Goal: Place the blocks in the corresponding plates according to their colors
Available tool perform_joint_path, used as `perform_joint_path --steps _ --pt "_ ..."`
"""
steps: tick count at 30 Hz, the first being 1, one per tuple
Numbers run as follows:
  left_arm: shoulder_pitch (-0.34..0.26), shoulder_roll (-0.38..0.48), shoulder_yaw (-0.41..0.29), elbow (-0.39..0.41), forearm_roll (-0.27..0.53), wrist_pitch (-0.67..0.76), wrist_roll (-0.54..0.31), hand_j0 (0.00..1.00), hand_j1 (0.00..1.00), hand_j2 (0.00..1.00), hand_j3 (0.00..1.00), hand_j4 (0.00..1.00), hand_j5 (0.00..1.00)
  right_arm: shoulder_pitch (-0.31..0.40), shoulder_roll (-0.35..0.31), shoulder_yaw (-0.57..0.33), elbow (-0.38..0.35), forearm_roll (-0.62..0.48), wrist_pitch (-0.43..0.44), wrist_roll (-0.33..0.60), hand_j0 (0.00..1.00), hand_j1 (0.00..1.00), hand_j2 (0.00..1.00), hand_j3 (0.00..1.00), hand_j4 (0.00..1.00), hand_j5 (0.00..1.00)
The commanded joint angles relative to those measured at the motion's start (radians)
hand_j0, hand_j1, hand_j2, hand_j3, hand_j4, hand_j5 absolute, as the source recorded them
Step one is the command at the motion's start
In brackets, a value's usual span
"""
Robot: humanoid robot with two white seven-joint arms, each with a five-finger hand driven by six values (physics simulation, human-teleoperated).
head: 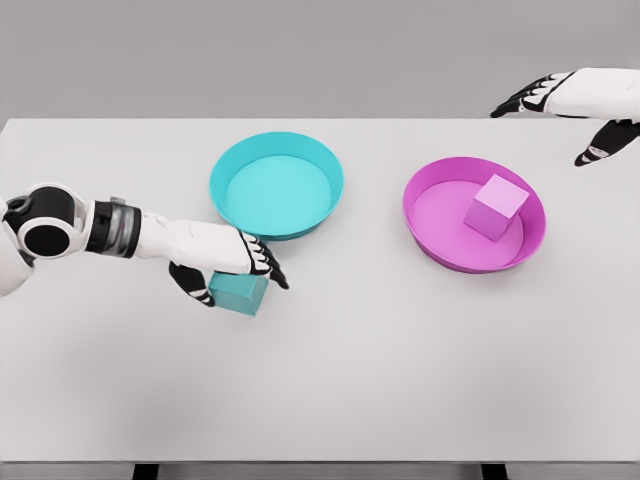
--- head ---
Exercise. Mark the magenta plate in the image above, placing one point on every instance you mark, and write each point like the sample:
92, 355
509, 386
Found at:
474, 214

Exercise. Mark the pink block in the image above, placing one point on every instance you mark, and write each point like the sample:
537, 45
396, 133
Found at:
495, 206

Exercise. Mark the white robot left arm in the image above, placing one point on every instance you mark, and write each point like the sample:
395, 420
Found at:
75, 227

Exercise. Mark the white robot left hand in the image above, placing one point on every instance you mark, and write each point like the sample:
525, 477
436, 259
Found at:
216, 246

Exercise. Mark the cyan block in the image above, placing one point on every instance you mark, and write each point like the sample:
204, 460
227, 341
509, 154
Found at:
239, 294

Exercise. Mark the cyan plate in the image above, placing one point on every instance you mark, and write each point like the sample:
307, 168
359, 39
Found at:
276, 185

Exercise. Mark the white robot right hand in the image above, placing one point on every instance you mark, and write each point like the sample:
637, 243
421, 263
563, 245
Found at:
590, 95

